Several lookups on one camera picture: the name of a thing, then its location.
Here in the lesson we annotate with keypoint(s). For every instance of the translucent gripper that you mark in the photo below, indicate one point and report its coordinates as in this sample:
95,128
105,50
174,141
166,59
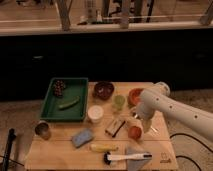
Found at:
145,118

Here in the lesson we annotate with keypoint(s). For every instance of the red apple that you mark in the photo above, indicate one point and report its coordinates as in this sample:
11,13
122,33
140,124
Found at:
135,132

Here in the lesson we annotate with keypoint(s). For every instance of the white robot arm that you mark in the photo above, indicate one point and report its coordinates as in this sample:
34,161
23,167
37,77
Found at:
156,98

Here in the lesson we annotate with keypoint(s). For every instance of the green plastic cup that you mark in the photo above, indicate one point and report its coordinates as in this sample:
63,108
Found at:
118,102

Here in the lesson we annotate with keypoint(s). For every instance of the white paper cup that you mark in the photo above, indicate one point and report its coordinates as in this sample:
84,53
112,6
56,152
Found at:
95,113

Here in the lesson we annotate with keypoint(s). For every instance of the metal cup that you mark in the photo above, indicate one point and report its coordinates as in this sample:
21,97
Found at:
42,129

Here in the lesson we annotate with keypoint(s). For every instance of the orange bowl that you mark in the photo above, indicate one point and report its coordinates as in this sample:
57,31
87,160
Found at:
134,96

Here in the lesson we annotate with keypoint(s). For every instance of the grey cloth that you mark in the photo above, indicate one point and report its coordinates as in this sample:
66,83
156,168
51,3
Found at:
136,165

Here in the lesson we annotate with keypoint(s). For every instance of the yellow banana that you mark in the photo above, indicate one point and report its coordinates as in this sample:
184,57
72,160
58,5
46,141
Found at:
102,148

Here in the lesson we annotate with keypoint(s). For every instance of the dark brown bowl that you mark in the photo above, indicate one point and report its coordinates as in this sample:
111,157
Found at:
103,90

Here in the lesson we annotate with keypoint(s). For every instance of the blue sponge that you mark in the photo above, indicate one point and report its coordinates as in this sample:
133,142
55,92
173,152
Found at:
82,137

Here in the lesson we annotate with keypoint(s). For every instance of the green cucumber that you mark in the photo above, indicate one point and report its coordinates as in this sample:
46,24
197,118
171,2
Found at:
69,104

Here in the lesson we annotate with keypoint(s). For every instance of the green plastic tray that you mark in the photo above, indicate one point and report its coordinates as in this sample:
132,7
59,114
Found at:
75,87

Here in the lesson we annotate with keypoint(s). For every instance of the dark grape bunch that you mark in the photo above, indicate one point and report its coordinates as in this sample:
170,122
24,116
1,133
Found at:
58,88

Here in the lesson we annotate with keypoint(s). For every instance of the black stand pole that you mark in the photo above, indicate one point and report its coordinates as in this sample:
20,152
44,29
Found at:
6,157

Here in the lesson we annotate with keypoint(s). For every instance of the white handled black brush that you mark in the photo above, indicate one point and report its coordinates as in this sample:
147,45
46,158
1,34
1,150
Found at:
108,157

